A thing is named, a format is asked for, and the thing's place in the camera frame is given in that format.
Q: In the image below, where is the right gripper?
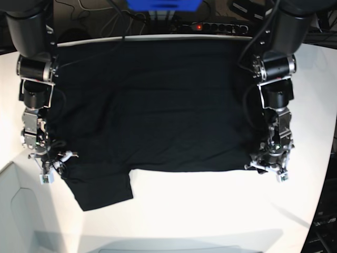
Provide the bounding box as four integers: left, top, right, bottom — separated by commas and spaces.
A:
21, 108, 49, 158

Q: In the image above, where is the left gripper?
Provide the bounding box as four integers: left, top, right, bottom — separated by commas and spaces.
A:
252, 107, 294, 166

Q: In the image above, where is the black T-shirt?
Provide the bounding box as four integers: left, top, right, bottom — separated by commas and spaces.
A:
47, 40, 264, 211

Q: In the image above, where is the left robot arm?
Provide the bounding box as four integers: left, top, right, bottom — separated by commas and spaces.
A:
251, 1, 326, 171

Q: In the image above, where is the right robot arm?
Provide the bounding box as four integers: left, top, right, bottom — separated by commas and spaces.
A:
1, 1, 58, 158

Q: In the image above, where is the black power strip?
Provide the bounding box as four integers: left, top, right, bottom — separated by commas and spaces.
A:
168, 22, 251, 35

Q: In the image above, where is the blue box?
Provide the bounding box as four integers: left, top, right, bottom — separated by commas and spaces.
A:
126, 0, 203, 12

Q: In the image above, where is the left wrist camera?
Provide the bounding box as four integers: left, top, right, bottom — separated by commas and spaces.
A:
276, 172, 289, 183

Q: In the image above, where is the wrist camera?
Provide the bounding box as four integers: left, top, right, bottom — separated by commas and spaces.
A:
276, 172, 289, 183
39, 172, 54, 184

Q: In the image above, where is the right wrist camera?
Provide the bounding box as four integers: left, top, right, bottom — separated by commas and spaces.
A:
39, 172, 54, 184

